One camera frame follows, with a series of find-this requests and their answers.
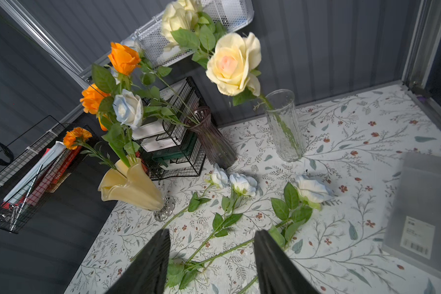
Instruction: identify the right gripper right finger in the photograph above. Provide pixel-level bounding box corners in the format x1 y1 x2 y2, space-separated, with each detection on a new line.
254 230 318 294

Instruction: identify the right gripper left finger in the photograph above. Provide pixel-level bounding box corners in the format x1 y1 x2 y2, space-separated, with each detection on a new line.
107 229 171 294

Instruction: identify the white rose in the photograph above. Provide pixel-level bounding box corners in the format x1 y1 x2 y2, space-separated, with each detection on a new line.
161 164 229 229
186 173 258 264
165 175 332 290

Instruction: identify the grey packet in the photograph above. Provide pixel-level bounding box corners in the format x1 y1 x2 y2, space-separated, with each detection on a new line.
382 153 441 279

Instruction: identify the pale blue rose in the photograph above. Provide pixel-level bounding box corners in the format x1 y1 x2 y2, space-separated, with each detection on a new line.
113 89 143 129

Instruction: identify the cream rose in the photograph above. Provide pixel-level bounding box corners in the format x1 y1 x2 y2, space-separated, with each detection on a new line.
206 33 264 109
160 1 227 69

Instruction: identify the orange rose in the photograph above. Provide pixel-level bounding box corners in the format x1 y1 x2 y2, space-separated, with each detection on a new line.
80 83 110 115
107 42 199 126

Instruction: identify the floral patterned table mat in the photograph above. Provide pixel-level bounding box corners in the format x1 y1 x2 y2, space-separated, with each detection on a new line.
64 83 441 294

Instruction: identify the yellow wavy glass vase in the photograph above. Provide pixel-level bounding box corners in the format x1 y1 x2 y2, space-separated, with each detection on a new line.
98 158 175 222

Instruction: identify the purple ribbed glass vase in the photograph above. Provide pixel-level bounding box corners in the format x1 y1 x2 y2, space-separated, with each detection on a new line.
188 106 238 169

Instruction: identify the light blue flat case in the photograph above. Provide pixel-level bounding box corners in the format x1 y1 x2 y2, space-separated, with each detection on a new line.
3 141 66 203

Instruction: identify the clear glass vase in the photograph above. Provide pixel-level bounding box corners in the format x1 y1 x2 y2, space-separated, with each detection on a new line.
260 89 304 162

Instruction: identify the black wire desk organizer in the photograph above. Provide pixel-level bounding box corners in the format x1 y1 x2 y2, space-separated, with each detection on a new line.
132 77 206 181

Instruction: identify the black wire side basket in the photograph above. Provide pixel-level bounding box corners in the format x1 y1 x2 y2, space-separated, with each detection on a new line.
0 115 85 234

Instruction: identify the white wire hanging basket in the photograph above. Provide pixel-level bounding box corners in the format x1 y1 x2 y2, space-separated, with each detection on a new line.
121 0 255 69

